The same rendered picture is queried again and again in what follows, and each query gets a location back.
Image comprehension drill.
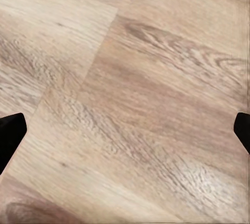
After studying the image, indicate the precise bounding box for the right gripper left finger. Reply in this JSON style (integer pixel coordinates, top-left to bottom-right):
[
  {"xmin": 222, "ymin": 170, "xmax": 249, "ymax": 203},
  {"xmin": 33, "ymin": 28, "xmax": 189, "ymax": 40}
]
[{"xmin": 0, "ymin": 113, "xmax": 27, "ymax": 175}]

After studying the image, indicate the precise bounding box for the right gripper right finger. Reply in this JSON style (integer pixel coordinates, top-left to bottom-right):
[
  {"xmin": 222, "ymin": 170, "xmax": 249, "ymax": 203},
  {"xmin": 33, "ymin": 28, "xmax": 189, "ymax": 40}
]
[{"xmin": 234, "ymin": 112, "xmax": 250, "ymax": 154}]

